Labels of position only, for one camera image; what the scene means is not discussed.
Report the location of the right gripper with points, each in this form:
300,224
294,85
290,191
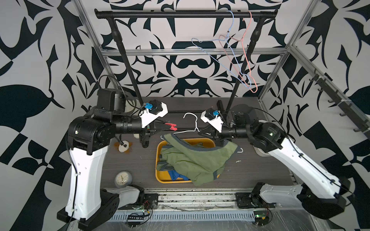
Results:
218,138

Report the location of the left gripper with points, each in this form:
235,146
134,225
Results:
145,137

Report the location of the red clothespin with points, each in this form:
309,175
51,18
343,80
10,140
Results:
172,126

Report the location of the green tank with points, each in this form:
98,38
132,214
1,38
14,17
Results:
162,164
199,164

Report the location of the blue tank top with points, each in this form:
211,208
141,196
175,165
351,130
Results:
175,175

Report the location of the blue wire hanger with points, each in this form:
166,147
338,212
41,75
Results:
234,70

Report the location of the pink wire hanger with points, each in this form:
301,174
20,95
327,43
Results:
246,79

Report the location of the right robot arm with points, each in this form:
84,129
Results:
321,194

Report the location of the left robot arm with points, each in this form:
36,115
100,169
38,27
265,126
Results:
87,142

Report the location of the brown white plush piece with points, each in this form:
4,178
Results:
125,147

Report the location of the white plastic bin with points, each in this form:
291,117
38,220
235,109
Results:
264,138

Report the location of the yellow plastic tray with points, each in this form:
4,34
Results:
163,176

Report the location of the small round clock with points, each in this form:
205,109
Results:
123,179

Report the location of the small circuit board right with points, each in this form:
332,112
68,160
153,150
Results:
262,218

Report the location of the small circuit board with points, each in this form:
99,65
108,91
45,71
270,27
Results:
262,218
136,219

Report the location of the small circuit board left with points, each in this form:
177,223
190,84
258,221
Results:
136,219

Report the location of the black clothes rack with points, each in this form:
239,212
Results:
111,17

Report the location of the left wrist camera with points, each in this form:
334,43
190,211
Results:
151,111

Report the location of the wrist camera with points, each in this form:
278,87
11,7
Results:
151,111
213,117

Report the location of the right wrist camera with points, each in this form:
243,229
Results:
213,117

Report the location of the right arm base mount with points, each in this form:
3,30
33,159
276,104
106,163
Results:
247,199

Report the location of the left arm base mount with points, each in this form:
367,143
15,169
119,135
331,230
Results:
145,200

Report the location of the black wall hook rail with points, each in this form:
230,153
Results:
348,107

